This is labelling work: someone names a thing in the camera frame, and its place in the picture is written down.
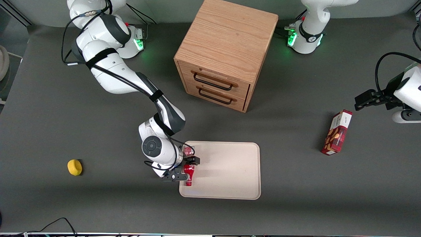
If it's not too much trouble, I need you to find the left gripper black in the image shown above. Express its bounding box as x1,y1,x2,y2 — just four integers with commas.
355,72,406,111

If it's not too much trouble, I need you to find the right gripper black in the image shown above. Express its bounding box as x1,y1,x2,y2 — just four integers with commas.
152,155,200,182

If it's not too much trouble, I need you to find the red coke bottle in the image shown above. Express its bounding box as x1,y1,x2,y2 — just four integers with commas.
183,146,196,187

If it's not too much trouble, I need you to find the cream rectangular tray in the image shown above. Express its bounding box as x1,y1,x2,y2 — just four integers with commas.
179,141,261,200

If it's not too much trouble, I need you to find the red tartan shortbread box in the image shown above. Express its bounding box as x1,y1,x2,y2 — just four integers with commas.
321,109,353,156

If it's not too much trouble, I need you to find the wooden drawer front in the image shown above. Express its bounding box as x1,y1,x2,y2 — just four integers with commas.
179,62,251,100
184,81,248,112

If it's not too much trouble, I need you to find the yellow lemon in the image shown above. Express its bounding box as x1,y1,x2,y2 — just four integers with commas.
67,159,83,176

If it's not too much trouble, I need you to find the wooden drawer cabinet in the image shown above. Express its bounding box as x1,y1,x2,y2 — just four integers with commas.
174,0,279,113

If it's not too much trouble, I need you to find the beige round object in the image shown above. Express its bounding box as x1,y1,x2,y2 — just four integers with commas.
0,44,10,81

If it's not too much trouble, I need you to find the black cable loop on left arm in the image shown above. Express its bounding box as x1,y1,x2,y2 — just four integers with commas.
375,52,421,96

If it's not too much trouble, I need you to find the black metal drawer handle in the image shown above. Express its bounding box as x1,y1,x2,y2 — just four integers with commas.
193,72,238,91
198,86,236,105

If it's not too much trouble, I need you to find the thin black hanging cable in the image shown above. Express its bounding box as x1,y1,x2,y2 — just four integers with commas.
412,22,421,52

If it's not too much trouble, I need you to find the black cable at left arm base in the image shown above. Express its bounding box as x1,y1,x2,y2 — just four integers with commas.
276,9,308,37

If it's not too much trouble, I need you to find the black cable at arm base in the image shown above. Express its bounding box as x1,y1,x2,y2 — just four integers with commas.
126,3,157,25
276,9,308,37

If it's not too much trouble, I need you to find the black cable at table edge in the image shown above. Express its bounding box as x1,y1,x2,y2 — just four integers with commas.
0,217,78,237

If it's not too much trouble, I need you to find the black cable at right arm base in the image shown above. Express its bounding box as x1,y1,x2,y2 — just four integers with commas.
126,3,157,25

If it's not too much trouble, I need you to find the black cable along right arm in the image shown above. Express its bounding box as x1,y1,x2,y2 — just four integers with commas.
61,0,196,171

